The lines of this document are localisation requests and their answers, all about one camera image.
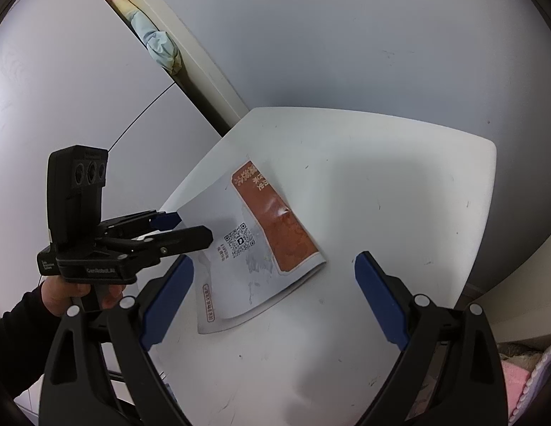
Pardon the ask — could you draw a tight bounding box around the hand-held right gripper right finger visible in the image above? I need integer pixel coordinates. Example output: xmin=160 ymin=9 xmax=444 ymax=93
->
xmin=354 ymin=251 xmax=511 ymax=426

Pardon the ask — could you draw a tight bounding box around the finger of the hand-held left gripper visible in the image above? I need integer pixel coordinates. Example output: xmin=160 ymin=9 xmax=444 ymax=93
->
xmin=104 ymin=225 xmax=214 ymax=268
xmin=99 ymin=209 xmax=183 ymax=239

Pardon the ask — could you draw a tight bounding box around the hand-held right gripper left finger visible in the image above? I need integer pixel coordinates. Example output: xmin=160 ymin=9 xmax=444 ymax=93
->
xmin=39 ymin=255 xmax=195 ymax=426

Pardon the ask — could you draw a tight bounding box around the printed food packet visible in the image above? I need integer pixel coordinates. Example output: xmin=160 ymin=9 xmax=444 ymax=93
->
xmin=162 ymin=160 xmax=328 ymax=335

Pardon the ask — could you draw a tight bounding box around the white nightstand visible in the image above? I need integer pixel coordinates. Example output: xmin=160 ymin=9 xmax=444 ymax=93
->
xmin=148 ymin=106 xmax=498 ymax=426

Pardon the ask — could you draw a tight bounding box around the person's left forearm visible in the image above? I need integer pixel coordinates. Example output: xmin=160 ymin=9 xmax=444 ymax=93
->
xmin=0 ymin=286 xmax=63 ymax=409

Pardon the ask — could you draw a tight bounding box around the person's left hand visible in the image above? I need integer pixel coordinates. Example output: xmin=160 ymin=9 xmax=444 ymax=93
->
xmin=40 ymin=279 xmax=125 ymax=318

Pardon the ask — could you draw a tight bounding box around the white wardrobe door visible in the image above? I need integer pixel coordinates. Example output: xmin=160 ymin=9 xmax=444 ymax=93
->
xmin=102 ymin=83 xmax=232 ymax=218
xmin=0 ymin=0 xmax=176 ymax=316

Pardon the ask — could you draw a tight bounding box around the grey fuzzy cloth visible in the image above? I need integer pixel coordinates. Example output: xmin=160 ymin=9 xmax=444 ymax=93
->
xmin=497 ymin=341 xmax=545 ymax=360

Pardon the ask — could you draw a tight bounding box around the beige wardrobe side panel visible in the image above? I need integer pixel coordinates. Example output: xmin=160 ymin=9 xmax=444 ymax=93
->
xmin=75 ymin=0 xmax=252 ymax=138

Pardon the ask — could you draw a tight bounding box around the pink blanket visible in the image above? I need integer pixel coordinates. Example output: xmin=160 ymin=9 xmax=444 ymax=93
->
xmin=499 ymin=346 xmax=551 ymax=413

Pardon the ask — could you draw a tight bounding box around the light blue cloth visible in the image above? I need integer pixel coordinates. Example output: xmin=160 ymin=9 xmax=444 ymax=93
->
xmin=131 ymin=11 xmax=179 ymax=72

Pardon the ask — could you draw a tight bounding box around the pale yellow cloth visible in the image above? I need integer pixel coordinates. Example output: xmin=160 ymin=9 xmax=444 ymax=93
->
xmin=111 ymin=0 xmax=140 ymax=21

